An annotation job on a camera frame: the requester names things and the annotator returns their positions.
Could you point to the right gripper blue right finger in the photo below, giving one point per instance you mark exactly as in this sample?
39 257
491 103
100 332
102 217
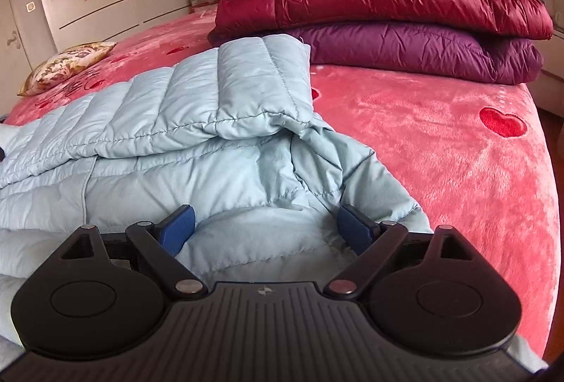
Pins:
375 245

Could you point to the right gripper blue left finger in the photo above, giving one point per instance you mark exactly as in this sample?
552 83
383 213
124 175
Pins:
157 246

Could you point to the light blue puffer jacket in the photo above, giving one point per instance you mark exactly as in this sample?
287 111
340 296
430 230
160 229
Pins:
438 312

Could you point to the pink heart-pattern bed blanket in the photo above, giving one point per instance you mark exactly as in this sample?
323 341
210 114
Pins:
440 152

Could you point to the purple puffer jacket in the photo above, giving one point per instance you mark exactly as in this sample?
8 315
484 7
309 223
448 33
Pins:
424 49

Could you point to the floral gold pillow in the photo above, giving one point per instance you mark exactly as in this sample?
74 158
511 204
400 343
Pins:
63 66

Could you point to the white room door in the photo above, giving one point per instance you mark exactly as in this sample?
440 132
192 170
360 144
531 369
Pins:
14 61

